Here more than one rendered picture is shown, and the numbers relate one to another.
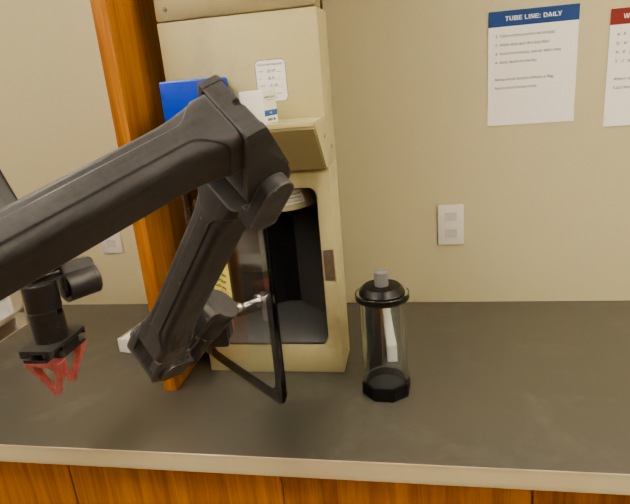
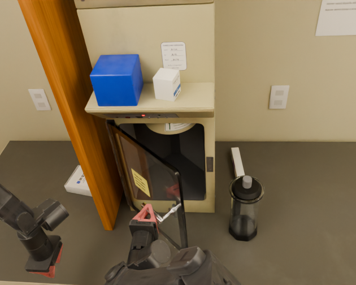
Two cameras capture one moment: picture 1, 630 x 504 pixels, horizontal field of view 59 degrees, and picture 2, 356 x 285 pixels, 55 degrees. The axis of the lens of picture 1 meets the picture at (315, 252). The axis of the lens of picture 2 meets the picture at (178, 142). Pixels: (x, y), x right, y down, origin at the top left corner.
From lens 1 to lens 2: 0.55 m
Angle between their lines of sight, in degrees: 24
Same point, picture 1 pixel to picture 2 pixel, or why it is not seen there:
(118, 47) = (50, 41)
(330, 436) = not seen: hidden behind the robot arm
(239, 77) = (148, 52)
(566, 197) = not seen: outside the picture
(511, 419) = (318, 255)
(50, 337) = (43, 257)
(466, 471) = not seen: outside the picture
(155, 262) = (94, 172)
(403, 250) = (244, 111)
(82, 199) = not seen: outside the picture
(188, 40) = (104, 24)
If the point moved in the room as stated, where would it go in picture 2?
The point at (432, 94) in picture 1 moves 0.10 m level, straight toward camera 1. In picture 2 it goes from (278, 12) to (281, 24)
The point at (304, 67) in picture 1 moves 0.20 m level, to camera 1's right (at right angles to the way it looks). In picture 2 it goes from (200, 48) to (281, 38)
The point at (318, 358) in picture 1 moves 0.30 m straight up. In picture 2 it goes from (199, 206) to (195, 147)
